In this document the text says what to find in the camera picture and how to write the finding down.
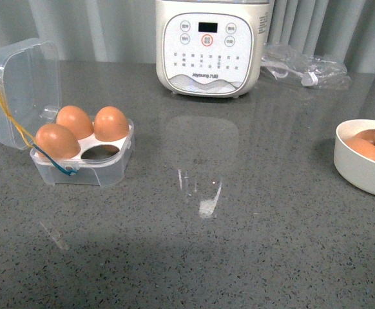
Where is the clear plastic egg box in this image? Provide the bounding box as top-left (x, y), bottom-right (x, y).
top-left (0, 38), bottom-right (134, 187)

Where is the brown egg back right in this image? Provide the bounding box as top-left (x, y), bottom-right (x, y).
top-left (93, 106), bottom-right (130, 142)

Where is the brown egg back left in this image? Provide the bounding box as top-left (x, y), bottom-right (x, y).
top-left (56, 106), bottom-right (93, 140)

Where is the brown egg front left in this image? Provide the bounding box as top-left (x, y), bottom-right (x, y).
top-left (35, 123), bottom-right (81, 159)

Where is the white Joyoung electric cooker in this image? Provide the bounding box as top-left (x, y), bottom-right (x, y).
top-left (155, 1), bottom-right (271, 98)

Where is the clear plastic bag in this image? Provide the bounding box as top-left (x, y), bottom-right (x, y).
top-left (261, 44), bottom-right (352, 90)

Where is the white round bowl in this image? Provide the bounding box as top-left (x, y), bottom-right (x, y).
top-left (334, 119), bottom-right (375, 195)

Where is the white power cable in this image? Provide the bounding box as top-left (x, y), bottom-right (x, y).
top-left (260, 57), bottom-right (318, 88)

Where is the yellow blue string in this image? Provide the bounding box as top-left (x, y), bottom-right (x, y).
top-left (0, 79), bottom-right (78, 176)

